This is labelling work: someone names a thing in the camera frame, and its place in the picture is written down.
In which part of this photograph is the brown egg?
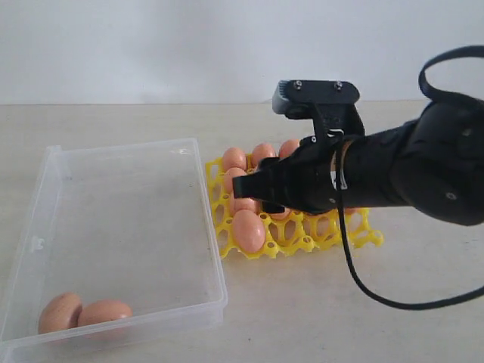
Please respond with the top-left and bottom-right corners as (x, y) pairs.
(228, 193), (259, 216)
(251, 143), (276, 168)
(232, 209), (265, 253)
(222, 167), (247, 194)
(78, 299), (133, 327)
(269, 208), (290, 221)
(278, 139), (299, 159)
(222, 147), (247, 172)
(38, 292), (82, 334)

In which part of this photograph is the black cable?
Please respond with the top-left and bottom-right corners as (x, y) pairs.
(332, 45), (484, 311)

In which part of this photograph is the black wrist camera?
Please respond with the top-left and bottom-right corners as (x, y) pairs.
(271, 79), (365, 136)

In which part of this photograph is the yellow plastic egg tray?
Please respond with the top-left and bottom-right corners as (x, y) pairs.
(205, 153), (385, 261)

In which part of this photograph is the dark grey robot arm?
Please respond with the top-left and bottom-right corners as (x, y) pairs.
(233, 100), (483, 226)

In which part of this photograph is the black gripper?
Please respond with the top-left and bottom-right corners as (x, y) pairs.
(232, 136), (340, 215)

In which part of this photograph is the clear plastic box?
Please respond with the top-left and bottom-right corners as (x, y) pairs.
(1, 138), (228, 362)

